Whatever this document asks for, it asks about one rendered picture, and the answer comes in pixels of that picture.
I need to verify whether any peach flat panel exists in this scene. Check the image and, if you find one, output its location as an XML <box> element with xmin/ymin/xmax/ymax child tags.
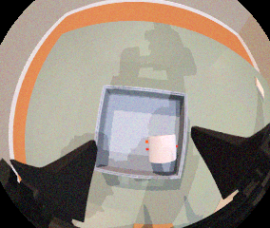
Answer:
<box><xmin>212</xmin><ymin>193</ymin><xmax>238</xmax><ymax>214</ymax></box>

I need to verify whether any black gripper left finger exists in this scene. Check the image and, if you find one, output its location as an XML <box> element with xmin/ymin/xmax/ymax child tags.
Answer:
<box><xmin>10</xmin><ymin>140</ymin><xmax>98</xmax><ymax>223</ymax></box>

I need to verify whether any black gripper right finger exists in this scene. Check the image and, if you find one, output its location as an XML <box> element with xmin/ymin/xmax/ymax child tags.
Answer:
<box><xmin>191</xmin><ymin>123</ymin><xmax>270</xmax><ymax>199</ymax></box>

